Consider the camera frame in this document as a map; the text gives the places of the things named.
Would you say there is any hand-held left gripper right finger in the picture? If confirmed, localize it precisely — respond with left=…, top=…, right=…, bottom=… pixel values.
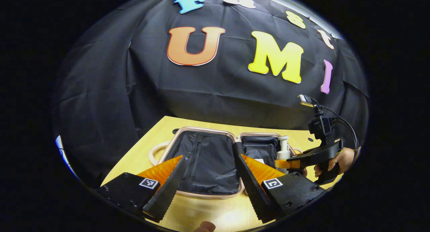
left=233, top=142, right=326, bottom=224

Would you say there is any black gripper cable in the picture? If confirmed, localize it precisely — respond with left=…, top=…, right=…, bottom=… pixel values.
left=321, top=105, right=359, bottom=155

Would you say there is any white pump bottle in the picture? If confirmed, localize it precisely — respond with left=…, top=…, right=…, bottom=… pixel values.
left=276, top=136, right=291, bottom=175

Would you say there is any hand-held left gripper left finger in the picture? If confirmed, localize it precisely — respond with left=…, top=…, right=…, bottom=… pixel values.
left=97, top=155, right=187, bottom=223

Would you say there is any pink suitcase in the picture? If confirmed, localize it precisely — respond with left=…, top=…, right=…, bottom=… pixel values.
left=149, top=126, right=308, bottom=199

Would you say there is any black backdrop cloth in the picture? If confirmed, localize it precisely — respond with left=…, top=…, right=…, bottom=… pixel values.
left=52, top=0, right=369, bottom=189

